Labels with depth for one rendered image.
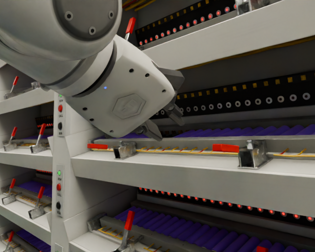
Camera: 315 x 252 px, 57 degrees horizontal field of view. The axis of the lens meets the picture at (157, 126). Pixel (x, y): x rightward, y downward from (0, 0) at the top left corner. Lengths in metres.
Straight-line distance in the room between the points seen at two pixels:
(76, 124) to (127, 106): 0.38
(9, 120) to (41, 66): 1.13
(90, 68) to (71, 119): 0.44
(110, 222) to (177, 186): 0.29
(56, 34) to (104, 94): 0.15
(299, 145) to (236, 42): 0.15
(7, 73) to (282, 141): 1.21
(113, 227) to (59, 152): 0.22
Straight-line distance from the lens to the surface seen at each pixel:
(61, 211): 0.75
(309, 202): 0.35
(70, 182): 0.71
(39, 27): 0.17
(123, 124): 0.36
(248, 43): 0.39
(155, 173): 0.47
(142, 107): 0.35
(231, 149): 0.33
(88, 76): 0.28
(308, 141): 0.38
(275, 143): 0.40
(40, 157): 0.87
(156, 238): 0.59
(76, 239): 0.74
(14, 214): 1.08
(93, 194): 0.74
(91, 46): 0.19
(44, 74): 0.27
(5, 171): 1.39
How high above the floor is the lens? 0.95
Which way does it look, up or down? 3 degrees up
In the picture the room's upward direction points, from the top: straight up
